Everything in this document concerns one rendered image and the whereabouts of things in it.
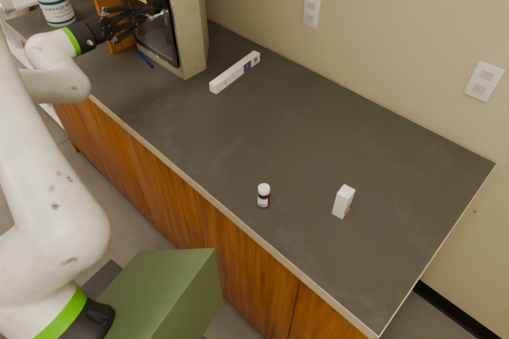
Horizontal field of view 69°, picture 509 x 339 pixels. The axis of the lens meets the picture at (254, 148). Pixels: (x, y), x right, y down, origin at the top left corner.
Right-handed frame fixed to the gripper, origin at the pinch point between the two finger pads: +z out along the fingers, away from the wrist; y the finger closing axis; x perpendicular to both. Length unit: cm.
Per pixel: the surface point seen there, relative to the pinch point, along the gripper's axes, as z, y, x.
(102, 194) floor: -28, -117, 51
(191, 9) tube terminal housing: 12.7, 0.2, -11.0
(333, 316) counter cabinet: -22, -46, -102
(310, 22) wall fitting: 48, -9, -37
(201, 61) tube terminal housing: 14.4, -21.7, -9.9
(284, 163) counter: -1, -29, -66
